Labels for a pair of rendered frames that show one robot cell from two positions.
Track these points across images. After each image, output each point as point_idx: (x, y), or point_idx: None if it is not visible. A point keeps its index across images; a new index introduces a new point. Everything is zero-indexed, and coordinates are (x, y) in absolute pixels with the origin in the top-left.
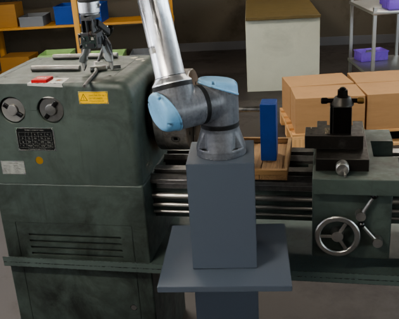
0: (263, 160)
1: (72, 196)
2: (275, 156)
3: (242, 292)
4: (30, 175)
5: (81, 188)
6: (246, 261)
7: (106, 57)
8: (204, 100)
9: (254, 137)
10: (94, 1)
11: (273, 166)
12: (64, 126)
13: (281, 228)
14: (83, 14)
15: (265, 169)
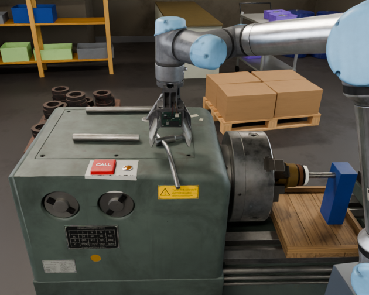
0: (329, 224)
1: (135, 290)
2: (342, 220)
3: None
4: (82, 273)
5: (147, 283)
6: None
7: (187, 134)
8: None
9: (298, 187)
10: (182, 65)
11: (347, 234)
12: (134, 223)
13: None
14: (164, 82)
15: (352, 247)
